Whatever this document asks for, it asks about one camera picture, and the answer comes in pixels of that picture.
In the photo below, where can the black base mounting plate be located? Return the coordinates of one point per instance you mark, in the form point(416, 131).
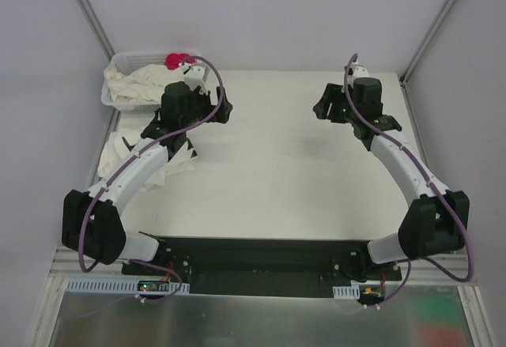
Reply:
point(256, 267)

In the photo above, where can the left aluminium frame post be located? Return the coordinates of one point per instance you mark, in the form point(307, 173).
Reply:
point(96, 27)

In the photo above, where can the aluminium frame post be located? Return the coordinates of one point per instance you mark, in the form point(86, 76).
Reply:
point(96, 27)
point(436, 25)

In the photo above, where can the white cable duct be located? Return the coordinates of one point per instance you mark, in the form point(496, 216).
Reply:
point(126, 286)
point(351, 292)

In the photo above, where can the aluminium rail front left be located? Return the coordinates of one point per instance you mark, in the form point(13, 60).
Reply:
point(65, 263)

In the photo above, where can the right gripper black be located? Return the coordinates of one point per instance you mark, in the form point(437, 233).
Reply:
point(330, 103)

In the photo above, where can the cream clothes in basket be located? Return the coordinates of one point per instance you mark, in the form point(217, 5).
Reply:
point(146, 84)

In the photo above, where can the white t shirt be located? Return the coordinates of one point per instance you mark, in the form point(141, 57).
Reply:
point(122, 141)

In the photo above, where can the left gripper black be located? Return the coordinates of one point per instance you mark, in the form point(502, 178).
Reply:
point(218, 107)

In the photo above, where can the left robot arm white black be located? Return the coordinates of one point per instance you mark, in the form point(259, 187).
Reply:
point(91, 220)

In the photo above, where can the right aluminium frame post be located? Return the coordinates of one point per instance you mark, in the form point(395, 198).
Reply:
point(436, 25)

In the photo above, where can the white plastic laundry basket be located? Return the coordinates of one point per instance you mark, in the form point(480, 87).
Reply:
point(127, 63)

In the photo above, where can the aluminium rail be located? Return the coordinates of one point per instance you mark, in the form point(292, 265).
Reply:
point(65, 263)
point(425, 273)

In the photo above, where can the left white cable duct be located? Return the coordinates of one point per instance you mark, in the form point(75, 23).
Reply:
point(126, 286)

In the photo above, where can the red garment in basket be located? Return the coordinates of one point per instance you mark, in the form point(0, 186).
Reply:
point(174, 60)

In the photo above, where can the aluminium rail front right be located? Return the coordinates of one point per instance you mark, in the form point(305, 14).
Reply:
point(425, 273)

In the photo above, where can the right white cable duct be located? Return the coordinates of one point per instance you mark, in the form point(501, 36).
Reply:
point(351, 292)

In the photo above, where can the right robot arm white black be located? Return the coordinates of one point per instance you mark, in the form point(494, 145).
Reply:
point(436, 214)

